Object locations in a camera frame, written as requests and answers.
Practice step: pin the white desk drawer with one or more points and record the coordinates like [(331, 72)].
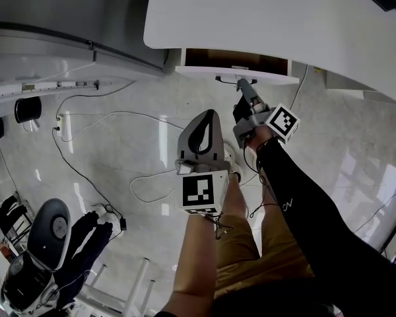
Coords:
[(237, 72)]

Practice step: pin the person's khaki shorts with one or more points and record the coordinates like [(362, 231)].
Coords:
[(244, 246)]

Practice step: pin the person's left leg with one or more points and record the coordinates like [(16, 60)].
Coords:
[(236, 195)]

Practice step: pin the black swivel chair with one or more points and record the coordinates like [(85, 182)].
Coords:
[(49, 233)]

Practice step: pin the black waste bin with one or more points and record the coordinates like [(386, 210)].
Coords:
[(28, 109)]

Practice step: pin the white table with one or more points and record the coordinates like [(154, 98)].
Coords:
[(125, 291)]

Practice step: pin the person's right hand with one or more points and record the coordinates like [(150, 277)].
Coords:
[(262, 138)]

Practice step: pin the person's right forearm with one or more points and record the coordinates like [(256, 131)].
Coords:
[(293, 190)]

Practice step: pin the white power strip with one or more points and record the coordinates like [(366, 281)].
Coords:
[(58, 124)]

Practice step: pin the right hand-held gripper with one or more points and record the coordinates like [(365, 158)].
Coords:
[(282, 122)]

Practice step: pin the person's left white shoe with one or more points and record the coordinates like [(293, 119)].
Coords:
[(230, 154)]

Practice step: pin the person's black shirt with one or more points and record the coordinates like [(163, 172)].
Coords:
[(267, 307)]

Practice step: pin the white desk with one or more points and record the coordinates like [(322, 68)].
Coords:
[(267, 15)]

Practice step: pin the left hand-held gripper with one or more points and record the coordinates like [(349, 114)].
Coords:
[(198, 190)]

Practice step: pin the person's leg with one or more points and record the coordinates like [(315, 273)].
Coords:
[(272, 211), (236, 195)]

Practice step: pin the person's right leg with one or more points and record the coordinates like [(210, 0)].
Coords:
[(272, 211)]

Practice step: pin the person's left forearm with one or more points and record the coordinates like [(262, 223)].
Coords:
[(198, 253)]

